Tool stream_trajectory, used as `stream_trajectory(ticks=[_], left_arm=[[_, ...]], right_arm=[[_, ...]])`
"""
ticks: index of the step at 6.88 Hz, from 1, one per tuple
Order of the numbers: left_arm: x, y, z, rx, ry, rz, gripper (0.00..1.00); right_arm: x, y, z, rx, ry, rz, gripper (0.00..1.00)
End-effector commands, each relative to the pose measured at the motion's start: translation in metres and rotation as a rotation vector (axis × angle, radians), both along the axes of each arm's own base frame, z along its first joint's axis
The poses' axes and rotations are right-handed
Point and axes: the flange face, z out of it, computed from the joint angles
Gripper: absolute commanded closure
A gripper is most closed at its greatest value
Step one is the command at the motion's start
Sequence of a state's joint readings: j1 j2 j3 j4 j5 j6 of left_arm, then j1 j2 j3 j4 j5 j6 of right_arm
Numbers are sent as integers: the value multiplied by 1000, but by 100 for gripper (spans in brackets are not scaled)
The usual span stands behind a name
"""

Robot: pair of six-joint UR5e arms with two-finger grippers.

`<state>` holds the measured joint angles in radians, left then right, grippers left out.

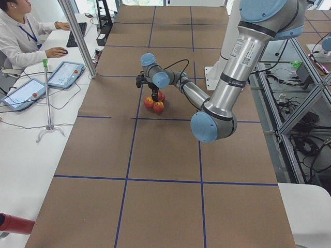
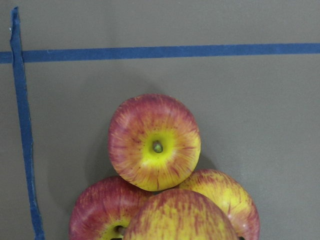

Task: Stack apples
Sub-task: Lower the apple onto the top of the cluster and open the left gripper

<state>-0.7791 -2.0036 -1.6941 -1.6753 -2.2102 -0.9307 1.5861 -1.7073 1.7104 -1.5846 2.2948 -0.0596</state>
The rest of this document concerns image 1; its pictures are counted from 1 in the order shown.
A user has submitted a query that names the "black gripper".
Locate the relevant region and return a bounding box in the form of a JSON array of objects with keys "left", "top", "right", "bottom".
[{"left": 147, "top": 83, "right": 159, "bottom": 102}]

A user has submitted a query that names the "red yellow apple carried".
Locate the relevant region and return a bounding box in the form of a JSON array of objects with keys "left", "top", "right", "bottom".
[{"left": 158, "top": 90, "right": 166, "bottom": 102}]

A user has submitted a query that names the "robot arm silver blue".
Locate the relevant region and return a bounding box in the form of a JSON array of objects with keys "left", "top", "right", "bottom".
[{"left": 136, "top": 1, "right": 307, "bottom": 143}]

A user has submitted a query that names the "red yellow apple left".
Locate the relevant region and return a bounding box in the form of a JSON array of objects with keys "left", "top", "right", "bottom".
[{"left": 143, "top": 97, "right": 154, "bottom": 109}]

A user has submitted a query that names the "red yellow apple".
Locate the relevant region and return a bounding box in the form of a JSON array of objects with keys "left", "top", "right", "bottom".
[
  {"left": 153, "top": 101, "right": 165, "bottom": 113},
  {"left": 143, "top": 97, "right": 154, "bottom": 109}
]

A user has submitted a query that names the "red yellow apple front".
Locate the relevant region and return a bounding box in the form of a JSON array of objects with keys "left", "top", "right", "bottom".
[{"left": 153, "top": 101, "right": 165, "bottom": 113}]

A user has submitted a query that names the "black box on desk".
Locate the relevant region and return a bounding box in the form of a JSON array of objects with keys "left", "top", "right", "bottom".
[{"left": 96, "top": 34, "right": 107, "bottom": 46}]

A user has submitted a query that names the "blue teach pendant far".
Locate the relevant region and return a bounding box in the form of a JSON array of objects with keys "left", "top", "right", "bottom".
[{"left": 48, "top": 61, "right": 84, "bottom": 88}]

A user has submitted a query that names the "blue teach pendant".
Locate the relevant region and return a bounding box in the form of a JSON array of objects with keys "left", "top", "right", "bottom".
[
  {"left": 48, "top": 61, "right": 84, "bottom": 88},
  {"left": 1, "top": 78, "right": 46, "bottom": 111}
]

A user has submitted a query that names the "brown paper table cover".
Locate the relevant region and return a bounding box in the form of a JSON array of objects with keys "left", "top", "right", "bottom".
[{"left": 26, "top": 6, "right": 295, "bottom": 247}]

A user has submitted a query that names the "black keyboard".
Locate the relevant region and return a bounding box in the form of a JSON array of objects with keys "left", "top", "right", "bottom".
[{"left": 66, "top": 22, "right": 88, "bottom": 48}]

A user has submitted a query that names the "silver grabber stick green tip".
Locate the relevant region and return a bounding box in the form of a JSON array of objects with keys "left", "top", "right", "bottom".
[{"left": 36, "top": 59, "right": 65, "bottom": 144}]

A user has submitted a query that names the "blue teach pendant near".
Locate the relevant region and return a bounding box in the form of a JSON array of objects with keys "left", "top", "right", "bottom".
[{"left": 1, "top": 78, "right": 46, "bottom": 111}]

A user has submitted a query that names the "person in white hoodie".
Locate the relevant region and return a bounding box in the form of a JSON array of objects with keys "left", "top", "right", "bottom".
[{"left": 1, "top": 1, "right": 70, "bottom": 69}]

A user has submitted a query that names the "red bottle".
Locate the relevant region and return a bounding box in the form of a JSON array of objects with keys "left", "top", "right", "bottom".
[{"left": 1, "top": 213, "right": 35, "bottom": 235}]

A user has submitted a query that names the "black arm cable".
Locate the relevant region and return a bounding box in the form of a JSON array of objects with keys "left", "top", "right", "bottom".
[{"left": 162, "top": 59, "right": 190, "bottom": 78}]

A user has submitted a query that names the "white camera stand pedestal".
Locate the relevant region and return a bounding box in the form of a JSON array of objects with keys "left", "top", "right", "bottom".
[{"left": 204, "top": 0, "right": 257, "bottom": 91}]

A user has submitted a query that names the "aluminium frame post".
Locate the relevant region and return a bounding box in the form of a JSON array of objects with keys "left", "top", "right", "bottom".
[{"left": 59, "top": 0, "right": 97, "bottom": 79}]

